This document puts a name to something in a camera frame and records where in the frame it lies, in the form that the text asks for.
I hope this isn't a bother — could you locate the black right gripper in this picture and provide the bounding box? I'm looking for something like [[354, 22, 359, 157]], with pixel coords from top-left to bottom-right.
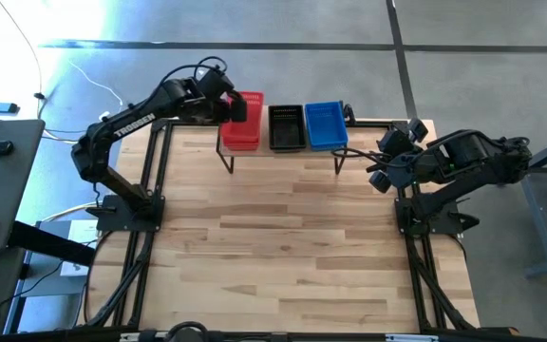
[[368, 117, 430, 194]]

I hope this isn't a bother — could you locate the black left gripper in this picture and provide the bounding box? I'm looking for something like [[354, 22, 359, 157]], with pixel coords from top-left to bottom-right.
[[191, 67, 249, 125]]

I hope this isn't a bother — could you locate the black plastic basket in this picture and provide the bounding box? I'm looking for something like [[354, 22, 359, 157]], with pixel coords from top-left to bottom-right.
[[268, 104, 308, 153]]

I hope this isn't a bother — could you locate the blue plastic basket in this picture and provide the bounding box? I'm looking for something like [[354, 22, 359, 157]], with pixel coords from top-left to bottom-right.
[[304, 101, 349, 152]]

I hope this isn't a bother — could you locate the wooden shelf with black legs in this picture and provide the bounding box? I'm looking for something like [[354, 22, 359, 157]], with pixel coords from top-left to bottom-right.
[[215, 102, 350, 176]]

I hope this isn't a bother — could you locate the white paper sheet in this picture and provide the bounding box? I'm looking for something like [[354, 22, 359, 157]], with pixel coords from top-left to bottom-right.
[[66, 218, 100, 246]]

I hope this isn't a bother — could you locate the black desk beam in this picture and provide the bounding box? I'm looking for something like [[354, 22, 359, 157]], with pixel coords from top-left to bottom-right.
[[7, 220, 98, 268]]

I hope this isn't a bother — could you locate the grey desk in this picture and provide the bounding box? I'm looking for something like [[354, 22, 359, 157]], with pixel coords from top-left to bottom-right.
[[0, 118, 47, 260]]

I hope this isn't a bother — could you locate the black aluminium table frame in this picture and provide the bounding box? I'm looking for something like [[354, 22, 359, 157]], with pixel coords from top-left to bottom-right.
[[83, 116, 481, 333]]

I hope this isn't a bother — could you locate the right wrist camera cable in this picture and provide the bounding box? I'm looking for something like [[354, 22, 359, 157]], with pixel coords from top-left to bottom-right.
[[330, 145, 391, 166]]

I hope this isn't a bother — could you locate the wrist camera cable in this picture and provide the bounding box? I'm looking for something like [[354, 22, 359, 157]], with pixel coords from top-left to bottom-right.
[[330, 145, 391, 166], [149, 55, 230, 104]]

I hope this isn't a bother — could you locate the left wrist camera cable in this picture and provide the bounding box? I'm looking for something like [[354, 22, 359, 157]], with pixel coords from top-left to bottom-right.
[[149, 55, 230, 104]]

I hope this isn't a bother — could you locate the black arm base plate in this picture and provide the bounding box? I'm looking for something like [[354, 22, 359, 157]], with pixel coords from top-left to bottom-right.
[[95, 195, 166, 233], [394, 197, 481, 237]]

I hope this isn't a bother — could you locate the white floor cable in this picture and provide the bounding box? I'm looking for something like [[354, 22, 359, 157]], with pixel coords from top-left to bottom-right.
[[68, 61, 125, 115]]

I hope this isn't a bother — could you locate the black cable bundle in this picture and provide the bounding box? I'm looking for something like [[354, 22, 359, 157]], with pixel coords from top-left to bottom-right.
[[83, 231, 156, 329], [408, 235, 477, 332]]

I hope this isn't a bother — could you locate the blue-grey metal table frame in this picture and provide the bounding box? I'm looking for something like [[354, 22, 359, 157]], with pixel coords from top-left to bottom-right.
[[491, 128, 547, 277]]

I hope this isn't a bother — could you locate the thin cable with black plug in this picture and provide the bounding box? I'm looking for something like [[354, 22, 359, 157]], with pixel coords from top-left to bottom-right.
[[0, 0, 47, 120]]

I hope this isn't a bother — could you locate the black front rail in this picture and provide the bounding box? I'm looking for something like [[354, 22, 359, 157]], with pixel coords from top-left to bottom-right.
[[0, 327, 521, 342]]

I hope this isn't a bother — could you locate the black curved cable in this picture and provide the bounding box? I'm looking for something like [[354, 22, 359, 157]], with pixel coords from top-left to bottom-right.
[[138, 321, 214, 342]]

